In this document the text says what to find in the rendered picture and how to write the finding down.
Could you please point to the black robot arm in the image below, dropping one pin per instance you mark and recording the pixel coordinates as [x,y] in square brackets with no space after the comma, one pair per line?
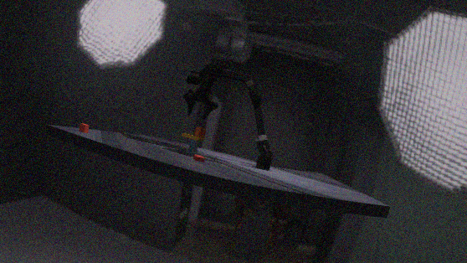
[208,76]

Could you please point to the yellow bar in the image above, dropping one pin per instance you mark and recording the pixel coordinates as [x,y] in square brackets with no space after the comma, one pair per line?
[199,134]

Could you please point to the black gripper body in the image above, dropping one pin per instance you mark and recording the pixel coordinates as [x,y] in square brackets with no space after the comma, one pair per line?
[203,94]

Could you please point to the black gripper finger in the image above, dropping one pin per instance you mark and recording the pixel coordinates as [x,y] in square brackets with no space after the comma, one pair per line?
[207,110]
[190,106]

